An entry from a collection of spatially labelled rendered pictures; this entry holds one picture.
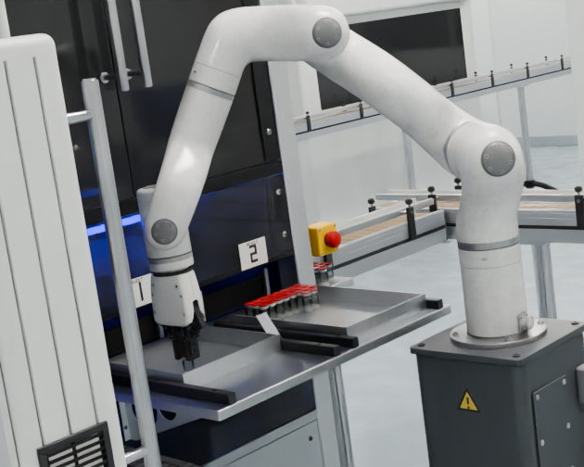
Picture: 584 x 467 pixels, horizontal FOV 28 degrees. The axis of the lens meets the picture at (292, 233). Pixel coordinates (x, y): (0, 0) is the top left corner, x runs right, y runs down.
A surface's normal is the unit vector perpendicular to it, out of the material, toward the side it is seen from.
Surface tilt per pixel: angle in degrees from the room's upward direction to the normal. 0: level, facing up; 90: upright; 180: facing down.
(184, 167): 52
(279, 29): 74
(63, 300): 90
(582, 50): 90
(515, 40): 90
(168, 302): 90
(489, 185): 126
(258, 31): 81
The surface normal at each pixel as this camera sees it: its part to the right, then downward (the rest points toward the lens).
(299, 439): 0.73, 0.03
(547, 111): -0.67, 0.22
